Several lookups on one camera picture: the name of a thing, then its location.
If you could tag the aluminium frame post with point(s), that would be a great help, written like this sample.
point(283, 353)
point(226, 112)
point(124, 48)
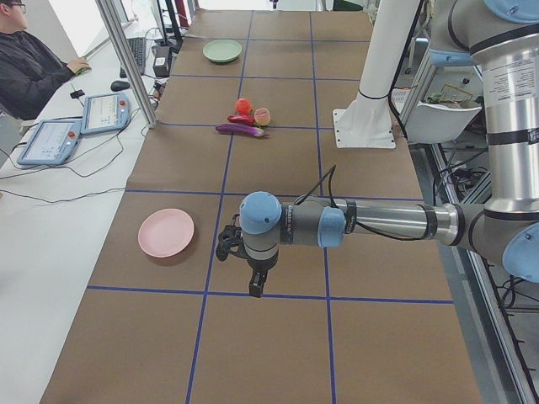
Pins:
point(115, 30)

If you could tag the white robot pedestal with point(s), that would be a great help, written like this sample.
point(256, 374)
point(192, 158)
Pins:
point(367, 122)

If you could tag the black keyboard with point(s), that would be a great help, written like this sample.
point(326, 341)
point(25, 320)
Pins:
point(139, 51)

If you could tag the red chili pepper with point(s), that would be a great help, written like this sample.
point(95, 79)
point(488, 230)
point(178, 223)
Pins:
point(242, 119)

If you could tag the near teach pendant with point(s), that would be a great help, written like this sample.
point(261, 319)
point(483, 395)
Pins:
point(52, 143)

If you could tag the seated person in black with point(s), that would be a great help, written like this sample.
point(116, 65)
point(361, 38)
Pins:
point(30, 72)

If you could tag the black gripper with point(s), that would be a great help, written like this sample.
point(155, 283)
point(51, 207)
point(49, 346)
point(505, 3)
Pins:
point(258, 268)

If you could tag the green plate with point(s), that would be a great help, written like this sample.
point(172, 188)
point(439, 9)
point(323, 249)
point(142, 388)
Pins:
point(222, 51)

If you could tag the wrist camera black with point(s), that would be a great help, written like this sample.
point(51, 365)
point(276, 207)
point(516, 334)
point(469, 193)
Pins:
point(230, 241)

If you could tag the red apple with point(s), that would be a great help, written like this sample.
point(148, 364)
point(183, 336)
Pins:
point(243, 106)

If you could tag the black computer mouse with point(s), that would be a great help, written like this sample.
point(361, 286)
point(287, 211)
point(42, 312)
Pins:
point(119, 85)

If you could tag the pink plate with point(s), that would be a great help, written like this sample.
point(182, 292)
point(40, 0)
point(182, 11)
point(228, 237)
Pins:
point(165, 233)

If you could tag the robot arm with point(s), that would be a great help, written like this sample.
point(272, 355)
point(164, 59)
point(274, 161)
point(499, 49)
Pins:
point(502, 38)

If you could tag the far teach pendant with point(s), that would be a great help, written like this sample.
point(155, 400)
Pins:
point(105, 112)

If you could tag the teach pendant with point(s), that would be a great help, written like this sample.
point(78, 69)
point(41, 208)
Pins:
point(52, 143)
point(105, 112)

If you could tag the purple eggplant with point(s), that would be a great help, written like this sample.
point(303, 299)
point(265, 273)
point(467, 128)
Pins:
point(241, 130)

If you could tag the peach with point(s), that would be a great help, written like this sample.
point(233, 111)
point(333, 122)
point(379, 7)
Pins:
point(262, 117)

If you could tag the black power adapter box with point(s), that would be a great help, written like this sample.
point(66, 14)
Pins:
point(162, 61)

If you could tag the white chair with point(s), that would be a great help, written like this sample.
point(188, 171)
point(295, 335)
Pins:
point(440, 123)

